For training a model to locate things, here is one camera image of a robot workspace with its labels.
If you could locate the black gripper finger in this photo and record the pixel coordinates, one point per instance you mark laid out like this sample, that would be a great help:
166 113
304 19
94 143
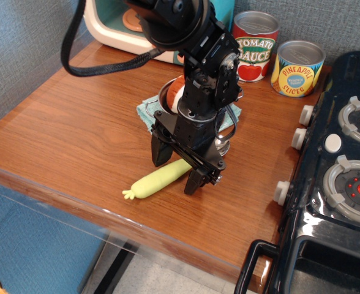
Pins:
197 178
161 152

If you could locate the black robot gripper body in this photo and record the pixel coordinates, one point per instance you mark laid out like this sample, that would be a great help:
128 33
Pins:
192 141

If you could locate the yellow handled metal spoon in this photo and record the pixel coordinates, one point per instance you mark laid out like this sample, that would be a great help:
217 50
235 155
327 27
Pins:
157 180

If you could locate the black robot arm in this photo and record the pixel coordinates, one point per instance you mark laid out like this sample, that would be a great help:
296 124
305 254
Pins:
211 84

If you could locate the small steel pot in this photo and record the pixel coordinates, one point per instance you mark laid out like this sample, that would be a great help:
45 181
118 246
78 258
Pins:
162 95

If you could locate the plush mushroom toy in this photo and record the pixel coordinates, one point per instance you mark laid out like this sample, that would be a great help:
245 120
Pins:
175 92

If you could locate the light blue folded cloth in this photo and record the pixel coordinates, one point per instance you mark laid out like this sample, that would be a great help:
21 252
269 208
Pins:
147 108

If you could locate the tomato sauce can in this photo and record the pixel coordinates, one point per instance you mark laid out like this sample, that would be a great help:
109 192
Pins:
256 34

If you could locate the pineapple slices can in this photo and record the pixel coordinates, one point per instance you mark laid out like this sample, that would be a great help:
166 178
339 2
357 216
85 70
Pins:
297 68

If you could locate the teal toy microwave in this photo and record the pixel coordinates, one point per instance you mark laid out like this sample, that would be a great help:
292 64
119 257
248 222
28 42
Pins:
113 24

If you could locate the black toy stove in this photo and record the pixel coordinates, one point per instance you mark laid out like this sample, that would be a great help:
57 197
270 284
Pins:
319 246

